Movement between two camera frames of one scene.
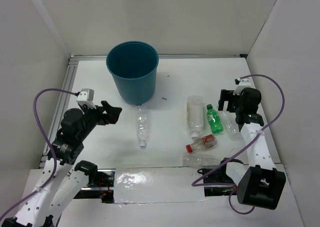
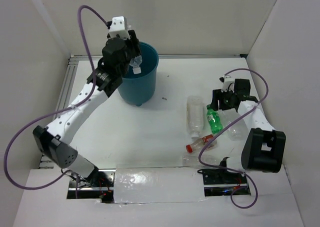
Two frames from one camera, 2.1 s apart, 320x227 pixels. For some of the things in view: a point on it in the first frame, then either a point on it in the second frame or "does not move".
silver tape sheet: [156, 185] does not move
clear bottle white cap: [142, 124] -> [136, 63]
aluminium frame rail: [59, 107] does not move
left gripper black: [111, 117] -> [135, 43]
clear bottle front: [199, 160] does not move
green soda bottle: [215, 124] does not move
